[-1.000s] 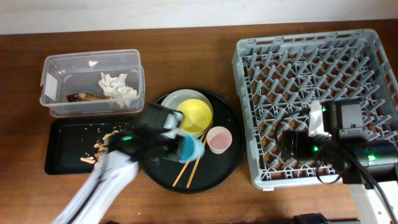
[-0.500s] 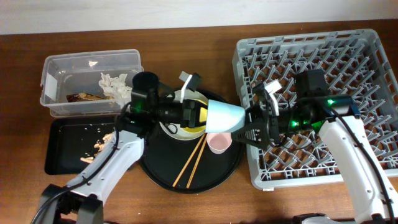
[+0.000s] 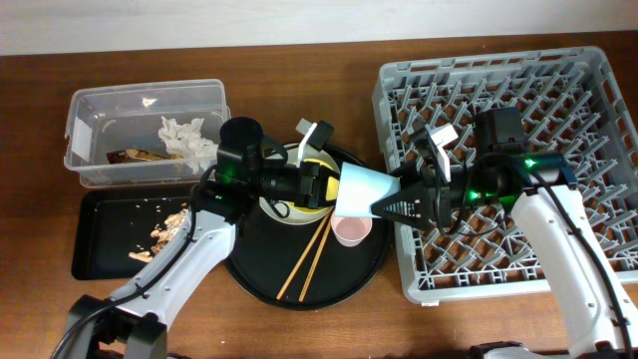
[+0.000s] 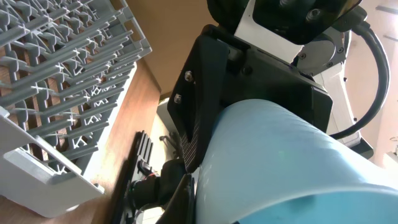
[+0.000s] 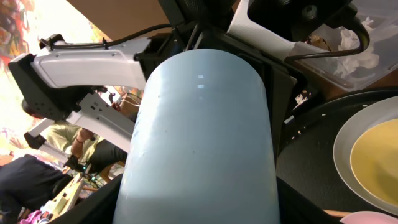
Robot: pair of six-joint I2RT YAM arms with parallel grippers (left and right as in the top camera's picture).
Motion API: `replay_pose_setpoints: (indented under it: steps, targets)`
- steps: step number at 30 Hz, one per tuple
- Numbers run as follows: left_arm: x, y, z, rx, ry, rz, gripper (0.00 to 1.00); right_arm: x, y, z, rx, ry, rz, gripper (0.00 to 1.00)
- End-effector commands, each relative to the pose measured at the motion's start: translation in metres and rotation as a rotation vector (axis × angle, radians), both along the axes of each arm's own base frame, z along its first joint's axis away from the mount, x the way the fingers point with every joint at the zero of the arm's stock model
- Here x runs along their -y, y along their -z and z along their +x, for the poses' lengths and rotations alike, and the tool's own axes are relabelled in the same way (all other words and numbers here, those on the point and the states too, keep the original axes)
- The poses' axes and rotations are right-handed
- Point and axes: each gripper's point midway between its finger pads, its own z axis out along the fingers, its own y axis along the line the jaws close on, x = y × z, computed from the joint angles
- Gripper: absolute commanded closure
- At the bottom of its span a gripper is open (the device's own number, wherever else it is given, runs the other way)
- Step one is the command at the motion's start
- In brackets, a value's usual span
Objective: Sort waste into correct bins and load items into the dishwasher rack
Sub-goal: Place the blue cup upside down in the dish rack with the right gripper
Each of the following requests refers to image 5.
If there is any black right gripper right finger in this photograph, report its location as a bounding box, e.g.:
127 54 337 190
277 177 342 224

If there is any left wooden chopstick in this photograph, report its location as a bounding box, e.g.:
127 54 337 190
324 210 351 218

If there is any pink cup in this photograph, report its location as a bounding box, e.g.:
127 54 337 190
340 211 397 224

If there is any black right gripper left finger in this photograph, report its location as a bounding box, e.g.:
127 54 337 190
49 174 123 224

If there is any blue cup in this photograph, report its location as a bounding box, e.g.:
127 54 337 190
113 49 280 224

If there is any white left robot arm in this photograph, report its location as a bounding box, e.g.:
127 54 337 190
8 22 308 165

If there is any grey plate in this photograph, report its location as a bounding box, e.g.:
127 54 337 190
333 96 397 215

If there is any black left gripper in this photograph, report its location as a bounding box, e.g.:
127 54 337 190
133 29 308 157

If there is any clear plastic waste bin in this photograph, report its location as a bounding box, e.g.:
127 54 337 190
294 0 398 93

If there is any person in dark clothes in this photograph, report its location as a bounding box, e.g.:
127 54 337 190
1 154 73 223

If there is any round black tray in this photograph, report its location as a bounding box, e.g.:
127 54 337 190
276 88 397 213

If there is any brown snack wrapper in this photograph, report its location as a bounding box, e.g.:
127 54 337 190
305 34 331 51

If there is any person in green shirt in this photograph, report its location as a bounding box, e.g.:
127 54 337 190
21 93 142 174

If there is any crumpled white tissue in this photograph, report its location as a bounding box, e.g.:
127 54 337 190
334 16 382 80

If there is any yellow bowl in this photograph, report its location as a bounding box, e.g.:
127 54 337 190
350 119 397 206

